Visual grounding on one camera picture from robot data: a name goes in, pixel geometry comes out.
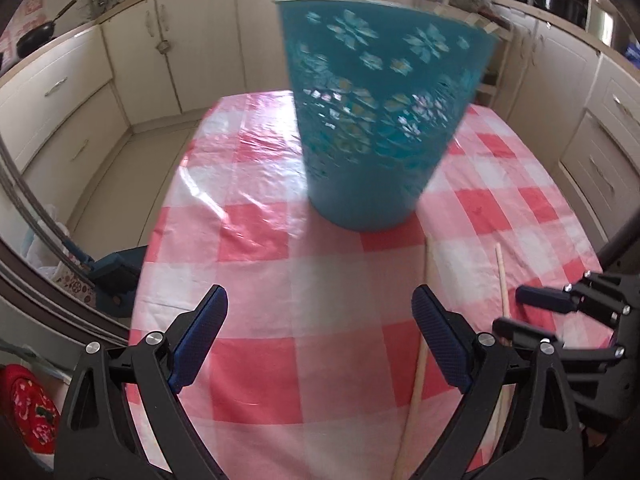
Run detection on wooden chopstick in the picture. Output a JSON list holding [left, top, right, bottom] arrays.
[[487, 243, 512, 461], [392, 234, 435, 480]]

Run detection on red patterned bag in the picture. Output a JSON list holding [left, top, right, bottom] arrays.
[[0, 364, 62, 457]]

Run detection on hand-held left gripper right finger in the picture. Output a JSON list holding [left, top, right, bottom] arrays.
[[410, 284, 586, 480]]

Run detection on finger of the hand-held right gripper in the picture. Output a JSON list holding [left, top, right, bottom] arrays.
[[516, 270, 640, 332], [492, 316, 629, 367]]

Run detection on cream door cabinets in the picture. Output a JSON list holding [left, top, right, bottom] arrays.
[[100, 0, 437, 128]]

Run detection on chrome curved rail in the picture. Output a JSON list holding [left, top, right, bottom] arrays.
[[0, 145, 131, 346]]

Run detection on cream side cabinet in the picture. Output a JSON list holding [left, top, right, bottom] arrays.
[[500, 7, 640, 266]]

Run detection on white plastic bag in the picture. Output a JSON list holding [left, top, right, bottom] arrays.
[[20, 204, 76, 281]]

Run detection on metal pot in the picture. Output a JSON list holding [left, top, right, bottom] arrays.
[[532, 0, 589, 29]]

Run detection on pink checked plastic tablecloth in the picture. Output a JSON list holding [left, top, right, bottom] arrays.
[[125, 90, 617, 480]]

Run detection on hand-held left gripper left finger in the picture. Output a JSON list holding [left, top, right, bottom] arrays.
[[52, 284, 229, 480]]

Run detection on blue chair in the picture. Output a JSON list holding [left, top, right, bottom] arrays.
[[91, 246, 148, 318]]

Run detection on cream drawer cabinet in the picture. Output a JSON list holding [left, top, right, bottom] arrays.
[[0, 25, 133, 211]]

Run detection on blue perforated plastic basket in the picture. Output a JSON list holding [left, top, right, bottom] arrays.
[[271, 0, 499, 233]]

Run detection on black frying pan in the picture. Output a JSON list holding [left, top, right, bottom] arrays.
[[15, 0, 82, 59]]

